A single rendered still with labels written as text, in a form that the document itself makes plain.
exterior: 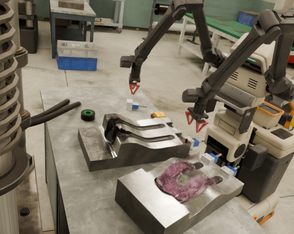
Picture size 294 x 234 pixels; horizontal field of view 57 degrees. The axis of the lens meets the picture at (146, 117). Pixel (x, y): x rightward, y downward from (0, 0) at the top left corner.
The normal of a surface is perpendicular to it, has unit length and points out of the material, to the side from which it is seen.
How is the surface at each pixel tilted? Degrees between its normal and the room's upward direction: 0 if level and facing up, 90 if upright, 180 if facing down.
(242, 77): 98
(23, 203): 0
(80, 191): 0
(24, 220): 0
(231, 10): 90
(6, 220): 90
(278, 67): 119
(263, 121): 92
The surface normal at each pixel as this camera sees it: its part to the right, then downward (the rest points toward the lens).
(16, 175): 0.16, -0.87
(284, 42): 0.08, 0.86
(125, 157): 0.39, 0.50
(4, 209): 0.86, 0.36
